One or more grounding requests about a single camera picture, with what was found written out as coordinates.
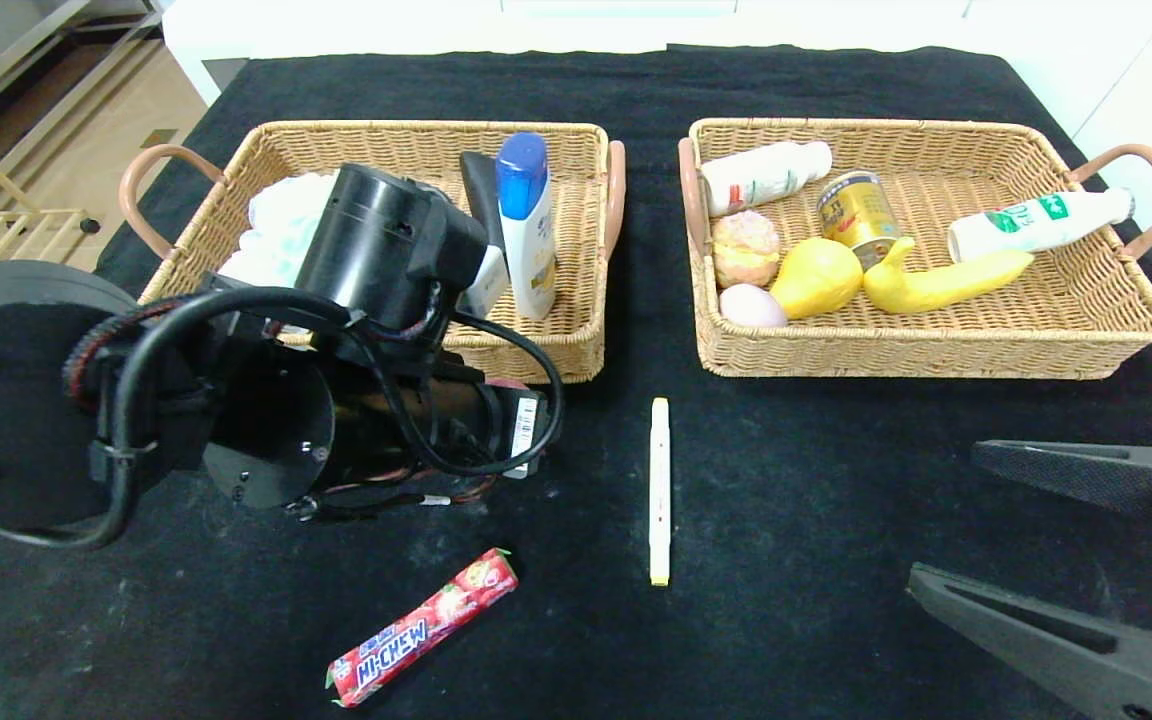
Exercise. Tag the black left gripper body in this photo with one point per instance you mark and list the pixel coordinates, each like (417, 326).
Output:
(528, 428)

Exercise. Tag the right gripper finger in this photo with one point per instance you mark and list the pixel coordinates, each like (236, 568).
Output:
(1096, 475)
(1066, 650)

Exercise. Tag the white marker yellow cap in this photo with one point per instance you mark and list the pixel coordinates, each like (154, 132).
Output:
(660, 490)

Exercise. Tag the red Hi-Chew candy pack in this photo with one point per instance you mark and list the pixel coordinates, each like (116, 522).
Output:
(416, 632)

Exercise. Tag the yellow banana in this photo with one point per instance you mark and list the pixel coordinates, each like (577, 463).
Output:
(936, 290)

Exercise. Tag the pale pink round ball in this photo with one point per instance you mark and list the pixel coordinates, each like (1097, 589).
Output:
(751, 307)

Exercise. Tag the white milk bottle green label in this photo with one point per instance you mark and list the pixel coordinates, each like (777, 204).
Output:
(1026, 226)

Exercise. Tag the light blue bath loofah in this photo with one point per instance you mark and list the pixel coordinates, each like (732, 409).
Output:
(281, 225)

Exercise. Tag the gold drink can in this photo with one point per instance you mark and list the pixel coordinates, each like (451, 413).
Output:
(856, 212)

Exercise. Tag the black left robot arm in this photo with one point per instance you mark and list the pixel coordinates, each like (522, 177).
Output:
(376, 240)

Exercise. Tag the white shampoo bottle blue cap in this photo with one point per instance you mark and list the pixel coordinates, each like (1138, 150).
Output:
(528, 230)

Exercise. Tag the black squeeze tube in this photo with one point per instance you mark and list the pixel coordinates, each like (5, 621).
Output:
(481, 185)

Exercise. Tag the pink cream puff bun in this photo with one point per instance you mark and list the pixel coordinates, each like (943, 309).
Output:
(744, 250)

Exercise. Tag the black tablecloth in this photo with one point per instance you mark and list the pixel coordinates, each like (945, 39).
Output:
(736, 640)

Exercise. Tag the yellow pear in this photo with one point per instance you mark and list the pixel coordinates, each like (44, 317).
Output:
(816, 280)

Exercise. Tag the white bottle with red label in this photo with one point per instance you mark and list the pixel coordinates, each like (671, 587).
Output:
(761, 177)

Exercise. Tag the white cabinet front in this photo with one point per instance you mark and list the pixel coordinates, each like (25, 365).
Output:
(1136, 100)

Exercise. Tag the brown floor outlet plate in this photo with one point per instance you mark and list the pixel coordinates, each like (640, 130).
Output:
(158, 138)

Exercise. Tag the white table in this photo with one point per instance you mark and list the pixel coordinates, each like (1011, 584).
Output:
(226, 30)

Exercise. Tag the beige wooden rack on wheels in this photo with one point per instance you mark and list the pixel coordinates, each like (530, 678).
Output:
(36, 212)

